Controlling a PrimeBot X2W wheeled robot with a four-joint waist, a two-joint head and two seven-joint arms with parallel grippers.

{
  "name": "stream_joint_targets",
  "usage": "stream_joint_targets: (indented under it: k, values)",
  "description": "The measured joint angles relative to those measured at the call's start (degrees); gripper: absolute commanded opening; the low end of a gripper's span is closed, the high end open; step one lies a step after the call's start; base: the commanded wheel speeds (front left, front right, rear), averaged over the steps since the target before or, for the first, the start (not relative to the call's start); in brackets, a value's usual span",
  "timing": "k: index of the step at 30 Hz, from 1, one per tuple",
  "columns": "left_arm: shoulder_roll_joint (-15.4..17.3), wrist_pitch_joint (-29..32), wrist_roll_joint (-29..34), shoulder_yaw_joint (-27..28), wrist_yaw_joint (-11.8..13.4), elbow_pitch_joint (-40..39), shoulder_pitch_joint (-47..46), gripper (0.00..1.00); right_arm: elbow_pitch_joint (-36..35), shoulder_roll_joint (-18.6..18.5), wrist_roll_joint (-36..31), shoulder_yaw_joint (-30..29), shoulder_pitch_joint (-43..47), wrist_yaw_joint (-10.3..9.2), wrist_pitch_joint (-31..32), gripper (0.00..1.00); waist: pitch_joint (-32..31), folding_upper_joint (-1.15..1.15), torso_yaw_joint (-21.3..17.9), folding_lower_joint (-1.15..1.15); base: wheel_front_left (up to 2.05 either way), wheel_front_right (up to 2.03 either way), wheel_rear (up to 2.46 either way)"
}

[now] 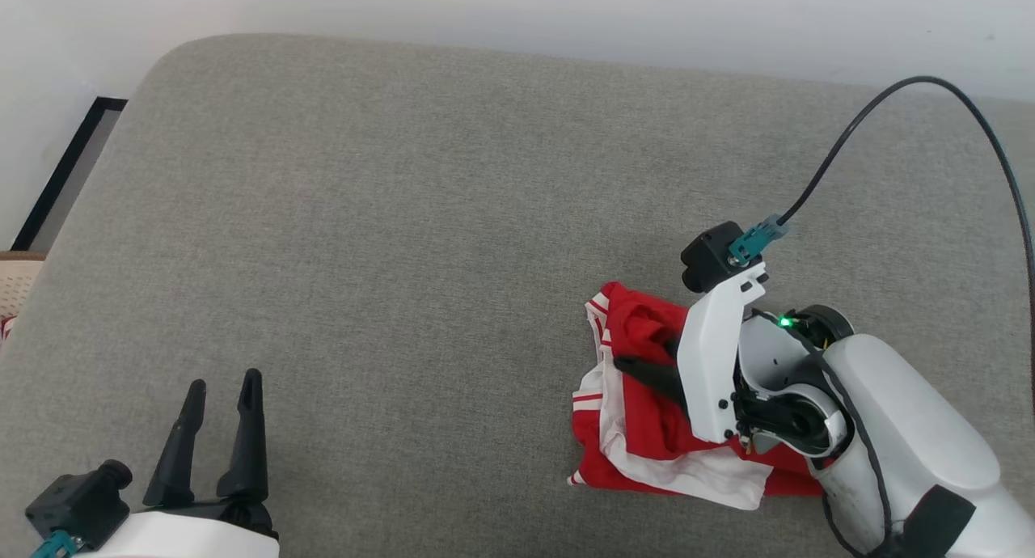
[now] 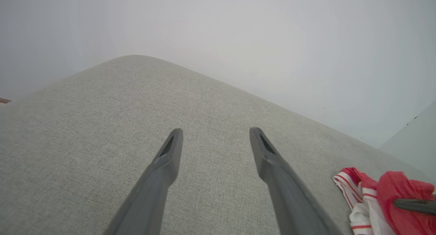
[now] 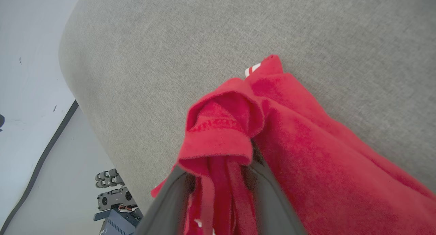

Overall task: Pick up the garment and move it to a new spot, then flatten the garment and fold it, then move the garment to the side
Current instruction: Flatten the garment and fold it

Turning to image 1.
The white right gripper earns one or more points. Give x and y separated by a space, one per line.
707 364

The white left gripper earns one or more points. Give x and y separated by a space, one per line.
186 538

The red white sports jersey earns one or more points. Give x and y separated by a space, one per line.
639 445

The beige laundry basket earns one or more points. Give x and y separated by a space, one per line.
18 283

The grey fabric sofa cushion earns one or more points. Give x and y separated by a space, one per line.
404 259

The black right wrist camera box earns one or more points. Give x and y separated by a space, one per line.
711 255

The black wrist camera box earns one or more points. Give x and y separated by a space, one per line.
77 501
711 255

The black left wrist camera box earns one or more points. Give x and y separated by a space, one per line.
77 501

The black flat frame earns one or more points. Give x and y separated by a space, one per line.
65 178

